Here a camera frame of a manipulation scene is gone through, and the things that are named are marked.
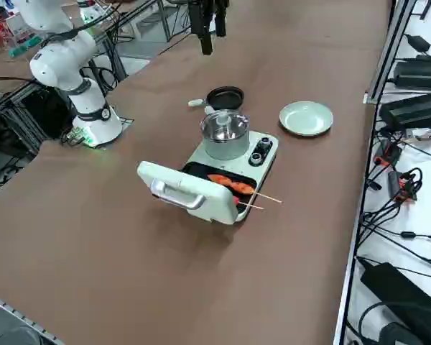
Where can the black silver-rimmed knob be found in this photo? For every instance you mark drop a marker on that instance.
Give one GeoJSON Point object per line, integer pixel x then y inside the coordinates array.
{"type": "Point", "coordinates": [256, 158]}
{"type": "Point", "coordinates": [264, 142]}

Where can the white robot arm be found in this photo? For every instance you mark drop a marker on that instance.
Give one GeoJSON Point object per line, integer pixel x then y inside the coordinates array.
{"type": "Point", "coordinates": [64, 61]}
{"type": "Point", "coordinates": [90, 10]}

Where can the light green multifunctional cooking machine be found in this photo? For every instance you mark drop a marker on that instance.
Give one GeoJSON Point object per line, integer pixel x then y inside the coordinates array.
{"type": "Point", "coordinates": [215, 205]}

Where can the black frying pan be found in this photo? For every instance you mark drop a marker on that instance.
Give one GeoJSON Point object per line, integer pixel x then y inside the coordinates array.
{"type": "Point", "coordinates": [224, 97]}

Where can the glass pot lid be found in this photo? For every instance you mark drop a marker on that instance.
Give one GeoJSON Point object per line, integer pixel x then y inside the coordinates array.
{"type": "Point", "coordinates": [221, 124]}

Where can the light green plate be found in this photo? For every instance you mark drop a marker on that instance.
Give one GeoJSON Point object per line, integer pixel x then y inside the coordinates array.
{"type": "Point", "coordinates": [306, 118]}

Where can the sausage on wooden skewer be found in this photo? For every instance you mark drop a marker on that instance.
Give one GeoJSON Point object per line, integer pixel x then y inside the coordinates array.
{"type": "Point", "coordinates": [251, 206]}
{"type": "Point", "coordinates": [233, 183]}

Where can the black box under table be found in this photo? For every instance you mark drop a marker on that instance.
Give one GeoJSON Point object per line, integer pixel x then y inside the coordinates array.
{"type": "Point", "coordinates": [46, 111]}

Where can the small black adapter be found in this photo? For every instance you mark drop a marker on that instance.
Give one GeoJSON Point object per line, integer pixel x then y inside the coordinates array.
{"type": "Point", "coordinates": [418, 43]}

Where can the long black power brick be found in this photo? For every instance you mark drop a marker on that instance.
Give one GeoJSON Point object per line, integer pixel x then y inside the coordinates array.
{"type": "Point", "coordinates": [413, 109]}
{"type": "Point", "coordinates": [420, 73]}

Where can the orange and black connector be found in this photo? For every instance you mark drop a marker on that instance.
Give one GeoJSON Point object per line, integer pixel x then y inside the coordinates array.
{"type": "Point", "coordinates": [398, 187]}
{"type": "Point", "coordinates": [388, 152]}

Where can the black power strip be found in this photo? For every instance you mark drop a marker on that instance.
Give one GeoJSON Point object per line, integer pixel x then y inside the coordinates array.
{"type": "Point", "coordinates": [398, 291]}

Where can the aluminium frame post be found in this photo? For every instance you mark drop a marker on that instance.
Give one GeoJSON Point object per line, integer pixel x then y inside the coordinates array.
{"type": "Point", "coordinates": [388, 54]}

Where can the aluminium table rail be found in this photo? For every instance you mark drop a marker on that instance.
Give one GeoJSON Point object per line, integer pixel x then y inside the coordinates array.
{"type": "Point", "coordinates": [21, 318]}

